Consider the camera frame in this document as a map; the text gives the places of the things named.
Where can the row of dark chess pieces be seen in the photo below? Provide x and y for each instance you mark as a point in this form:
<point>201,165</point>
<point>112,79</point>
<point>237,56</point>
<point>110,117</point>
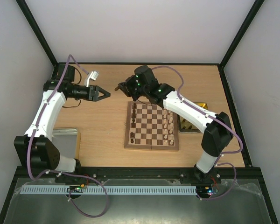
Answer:
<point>133,124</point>

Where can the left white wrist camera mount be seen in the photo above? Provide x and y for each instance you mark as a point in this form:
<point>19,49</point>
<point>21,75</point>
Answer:
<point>91,76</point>

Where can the light blue slotted cable duct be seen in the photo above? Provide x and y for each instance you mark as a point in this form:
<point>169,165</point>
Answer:
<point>110,190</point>

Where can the wooden chess board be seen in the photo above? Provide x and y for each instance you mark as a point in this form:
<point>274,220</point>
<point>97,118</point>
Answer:
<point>148,130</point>

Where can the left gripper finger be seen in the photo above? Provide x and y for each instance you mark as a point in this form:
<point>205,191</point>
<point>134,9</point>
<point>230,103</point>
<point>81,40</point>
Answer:
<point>102,91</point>
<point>104,96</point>

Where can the black aluminium frame rail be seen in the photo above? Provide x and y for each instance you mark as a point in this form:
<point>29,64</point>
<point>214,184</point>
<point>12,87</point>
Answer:
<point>184,175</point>

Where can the row of light chess pieces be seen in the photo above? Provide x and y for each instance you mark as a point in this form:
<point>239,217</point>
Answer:
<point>168,128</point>

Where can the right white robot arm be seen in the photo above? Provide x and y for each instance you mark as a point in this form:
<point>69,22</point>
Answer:
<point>216,128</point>

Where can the silver metal tray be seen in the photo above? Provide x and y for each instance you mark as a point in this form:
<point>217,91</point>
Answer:
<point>67,141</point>

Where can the gold tin with dark pieces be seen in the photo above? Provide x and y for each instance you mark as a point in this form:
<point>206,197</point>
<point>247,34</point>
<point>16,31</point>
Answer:
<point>186,126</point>

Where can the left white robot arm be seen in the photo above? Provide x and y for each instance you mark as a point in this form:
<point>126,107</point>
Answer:
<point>35,148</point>

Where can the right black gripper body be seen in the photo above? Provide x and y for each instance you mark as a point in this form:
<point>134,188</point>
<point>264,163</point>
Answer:
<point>125,87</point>

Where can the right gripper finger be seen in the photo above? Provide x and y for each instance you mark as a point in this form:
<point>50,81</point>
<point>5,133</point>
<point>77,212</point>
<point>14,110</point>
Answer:
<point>124,90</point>
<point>122,85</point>

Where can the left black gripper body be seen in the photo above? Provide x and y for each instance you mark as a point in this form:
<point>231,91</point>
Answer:
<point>91,87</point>

